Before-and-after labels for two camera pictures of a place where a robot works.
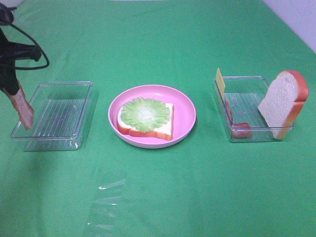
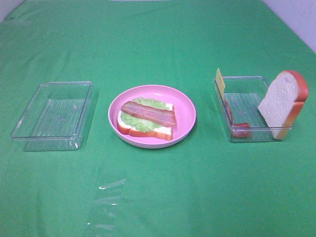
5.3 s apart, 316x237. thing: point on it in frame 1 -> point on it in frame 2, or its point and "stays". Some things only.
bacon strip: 239,130 stays
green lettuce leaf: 144,115 stays
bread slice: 165,131 stays
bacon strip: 25,110 -> 149,113
